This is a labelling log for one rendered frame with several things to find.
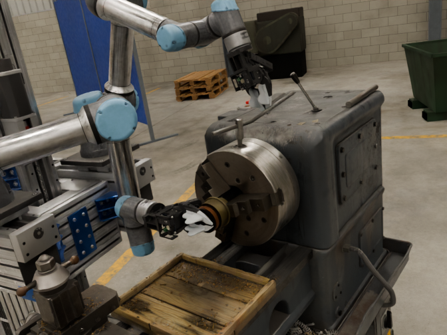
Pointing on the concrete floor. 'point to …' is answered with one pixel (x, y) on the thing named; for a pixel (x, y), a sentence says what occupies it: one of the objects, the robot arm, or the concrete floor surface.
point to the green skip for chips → (428, 78)
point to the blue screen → (96, 55)
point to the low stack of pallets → (201, 84)
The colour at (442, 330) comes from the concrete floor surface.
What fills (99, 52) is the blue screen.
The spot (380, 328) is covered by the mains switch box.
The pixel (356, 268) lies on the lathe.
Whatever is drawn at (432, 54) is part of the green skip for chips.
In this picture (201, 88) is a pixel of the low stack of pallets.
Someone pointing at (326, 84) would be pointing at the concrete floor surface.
